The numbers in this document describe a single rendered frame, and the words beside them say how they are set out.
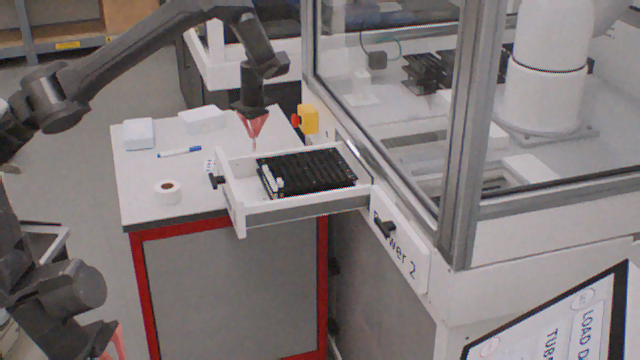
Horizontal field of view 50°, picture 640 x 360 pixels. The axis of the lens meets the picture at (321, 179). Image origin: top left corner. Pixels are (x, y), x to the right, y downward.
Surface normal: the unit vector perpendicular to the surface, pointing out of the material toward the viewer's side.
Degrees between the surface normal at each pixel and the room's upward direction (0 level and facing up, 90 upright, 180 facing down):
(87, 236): 0
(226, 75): 90
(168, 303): 90
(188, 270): 90
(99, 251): 0
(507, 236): 90
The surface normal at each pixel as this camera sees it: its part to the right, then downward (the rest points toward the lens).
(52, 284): -0.11, 0.51
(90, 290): 0.88, -0.34
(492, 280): 0.31, 0.48
